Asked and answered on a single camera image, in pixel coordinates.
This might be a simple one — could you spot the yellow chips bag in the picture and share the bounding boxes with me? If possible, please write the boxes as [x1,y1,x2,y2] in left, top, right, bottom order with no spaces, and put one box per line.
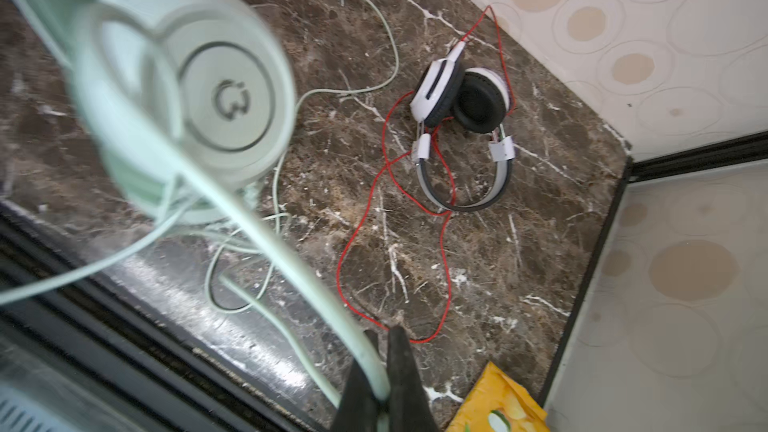
[447,362,549,432]

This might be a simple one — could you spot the mint green headphones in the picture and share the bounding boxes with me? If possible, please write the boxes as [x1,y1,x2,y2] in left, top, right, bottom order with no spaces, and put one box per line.
[13,0,297,220]

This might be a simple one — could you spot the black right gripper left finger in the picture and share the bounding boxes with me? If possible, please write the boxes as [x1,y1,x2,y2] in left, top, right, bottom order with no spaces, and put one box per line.
[330,359,380,432]

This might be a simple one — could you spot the black mounting base rail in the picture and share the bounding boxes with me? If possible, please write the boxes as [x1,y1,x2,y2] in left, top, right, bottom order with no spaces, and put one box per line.
[0,197,328,432]

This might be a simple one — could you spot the mint green headphone cable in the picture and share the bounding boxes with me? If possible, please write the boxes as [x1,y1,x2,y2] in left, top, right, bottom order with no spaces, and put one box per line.
[0,0,402,415]

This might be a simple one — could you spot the red headphone cable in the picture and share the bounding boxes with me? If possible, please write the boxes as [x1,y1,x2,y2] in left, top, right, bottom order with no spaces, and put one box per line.
[335,4,518,346]

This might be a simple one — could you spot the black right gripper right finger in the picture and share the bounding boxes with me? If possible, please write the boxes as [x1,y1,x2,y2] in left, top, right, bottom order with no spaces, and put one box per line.
[387,326,439,432]

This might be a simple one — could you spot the black frame post right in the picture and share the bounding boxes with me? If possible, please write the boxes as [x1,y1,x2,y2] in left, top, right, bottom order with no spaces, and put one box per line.
[537,131,767,405]

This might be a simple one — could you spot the white black headphones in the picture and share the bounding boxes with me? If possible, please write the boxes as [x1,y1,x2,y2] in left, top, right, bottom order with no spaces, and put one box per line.
[409,41,516,213]

